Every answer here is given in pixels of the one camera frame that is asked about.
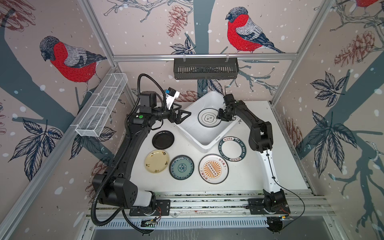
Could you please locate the black corrugated cable hose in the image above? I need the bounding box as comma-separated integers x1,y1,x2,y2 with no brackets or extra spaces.
89,73,169,235

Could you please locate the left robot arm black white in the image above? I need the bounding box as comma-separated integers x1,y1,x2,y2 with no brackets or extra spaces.
91,104,192,216

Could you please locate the yellow plate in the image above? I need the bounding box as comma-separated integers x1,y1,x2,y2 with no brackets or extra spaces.
145,150,170,174

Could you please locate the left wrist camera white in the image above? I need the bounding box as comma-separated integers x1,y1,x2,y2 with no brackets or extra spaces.
165,87,180,110

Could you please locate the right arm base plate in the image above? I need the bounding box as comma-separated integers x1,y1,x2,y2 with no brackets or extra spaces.
246,198,291,215

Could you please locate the white plastic bin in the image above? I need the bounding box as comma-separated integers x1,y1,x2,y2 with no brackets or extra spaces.
176,92,240,153

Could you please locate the white wire mesh basket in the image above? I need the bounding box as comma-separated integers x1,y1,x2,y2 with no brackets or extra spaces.
76,73,128,137

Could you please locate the teal patterned plate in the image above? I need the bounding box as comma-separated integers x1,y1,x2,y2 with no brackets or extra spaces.
169,155,195,181

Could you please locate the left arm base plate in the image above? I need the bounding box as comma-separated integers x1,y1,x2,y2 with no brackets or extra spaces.
129,200,171,217

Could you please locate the white plate black outline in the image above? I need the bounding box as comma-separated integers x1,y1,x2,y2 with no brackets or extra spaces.
198,108,222,128

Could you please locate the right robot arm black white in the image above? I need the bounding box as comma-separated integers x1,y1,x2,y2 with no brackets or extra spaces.
218,94,287,214

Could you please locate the orange sunburst plate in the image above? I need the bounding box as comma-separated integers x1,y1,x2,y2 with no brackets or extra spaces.
198,154,229,185

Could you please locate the green rim plate large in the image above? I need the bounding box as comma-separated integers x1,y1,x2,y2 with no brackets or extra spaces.
218,136,247,162

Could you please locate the black hanging wall basket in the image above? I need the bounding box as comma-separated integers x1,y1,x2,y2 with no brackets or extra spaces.
174,58,239,80

